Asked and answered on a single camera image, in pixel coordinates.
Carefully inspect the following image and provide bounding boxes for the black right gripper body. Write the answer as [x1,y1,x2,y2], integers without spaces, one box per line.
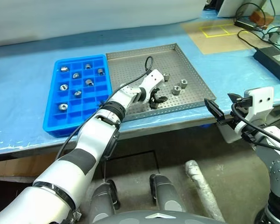
[218,96,253,128]

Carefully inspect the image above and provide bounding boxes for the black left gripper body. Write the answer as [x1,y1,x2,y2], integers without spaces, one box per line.
[148,86,161,104]

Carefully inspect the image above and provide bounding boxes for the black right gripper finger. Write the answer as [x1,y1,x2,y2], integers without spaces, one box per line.
[227,92,243,104]
[203,98,225,125]

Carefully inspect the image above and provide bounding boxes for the perforated steel tray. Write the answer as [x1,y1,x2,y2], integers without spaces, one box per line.
[105,42,217,122]

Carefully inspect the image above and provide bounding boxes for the blue compartment tray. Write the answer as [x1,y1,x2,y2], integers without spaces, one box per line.
[42,55,114,138]

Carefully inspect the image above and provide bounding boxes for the white flat panel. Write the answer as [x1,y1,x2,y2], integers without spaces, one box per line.
[218,125,244,144]

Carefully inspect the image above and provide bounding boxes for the large black power adapter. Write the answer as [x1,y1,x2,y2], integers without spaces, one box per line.
[253,46,280,83]

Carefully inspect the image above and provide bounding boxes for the cardboard mat with yellow tape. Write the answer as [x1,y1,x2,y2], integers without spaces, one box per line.
[181,17,279,56]

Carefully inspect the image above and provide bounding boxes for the small black power adapter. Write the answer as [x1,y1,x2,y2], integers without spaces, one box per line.
[234,19,263,31]

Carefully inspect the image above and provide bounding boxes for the white dusty pipe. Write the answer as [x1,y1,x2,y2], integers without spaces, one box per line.
[184,160,226,222]

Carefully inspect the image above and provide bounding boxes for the brown box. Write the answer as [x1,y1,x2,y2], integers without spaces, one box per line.
[250,10,273,30]

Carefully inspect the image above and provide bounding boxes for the dark grey rounded robot leg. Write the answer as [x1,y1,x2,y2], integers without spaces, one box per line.
[149,174,186,213]
[88,179,121,224]

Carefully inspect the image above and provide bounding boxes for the white board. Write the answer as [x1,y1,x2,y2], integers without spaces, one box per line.
[217,0,267,18]

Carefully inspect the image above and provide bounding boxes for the grey robot torso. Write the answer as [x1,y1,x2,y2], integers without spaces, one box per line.
[95,210,224,224]

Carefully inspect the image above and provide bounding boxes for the brown wooden board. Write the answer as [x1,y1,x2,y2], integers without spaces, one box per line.
[0,151,61,178]

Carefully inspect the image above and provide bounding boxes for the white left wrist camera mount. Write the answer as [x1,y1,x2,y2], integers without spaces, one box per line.
[140,69,165,103]

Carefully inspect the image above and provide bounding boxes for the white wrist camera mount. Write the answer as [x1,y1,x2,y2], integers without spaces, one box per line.
[243,86,275,128]
[140,69,165,103]

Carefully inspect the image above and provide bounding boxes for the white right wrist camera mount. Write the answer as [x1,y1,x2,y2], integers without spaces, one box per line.
[243,86,275,128]

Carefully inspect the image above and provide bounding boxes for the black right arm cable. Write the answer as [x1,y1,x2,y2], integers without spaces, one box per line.
[231,102,280,150]

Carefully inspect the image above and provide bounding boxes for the black power cable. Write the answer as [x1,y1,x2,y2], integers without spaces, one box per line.
[233,0,278,51]

